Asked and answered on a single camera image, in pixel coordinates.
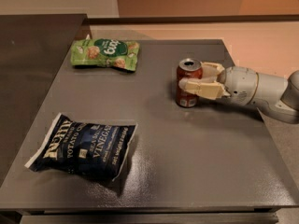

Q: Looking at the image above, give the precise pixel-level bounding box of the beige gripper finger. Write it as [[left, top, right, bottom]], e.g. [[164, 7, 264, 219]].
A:
[[201, 62, 225, 78], [178, 78, 230, 100]]

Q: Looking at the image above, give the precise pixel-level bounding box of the red coke can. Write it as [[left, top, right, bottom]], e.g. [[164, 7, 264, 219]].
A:
[[176, 58, 203, 108]]

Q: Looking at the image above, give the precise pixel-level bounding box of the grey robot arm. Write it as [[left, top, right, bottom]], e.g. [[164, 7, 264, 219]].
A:
[[178, 63, 299, 124]]

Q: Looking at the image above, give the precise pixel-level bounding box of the green snack bag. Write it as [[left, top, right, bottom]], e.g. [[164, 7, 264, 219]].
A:
[[70, 38, 140, 72]]

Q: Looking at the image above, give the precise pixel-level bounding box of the dark blue potato chip bag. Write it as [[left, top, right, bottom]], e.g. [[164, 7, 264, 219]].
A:
[[25, 113, 137, 180]]

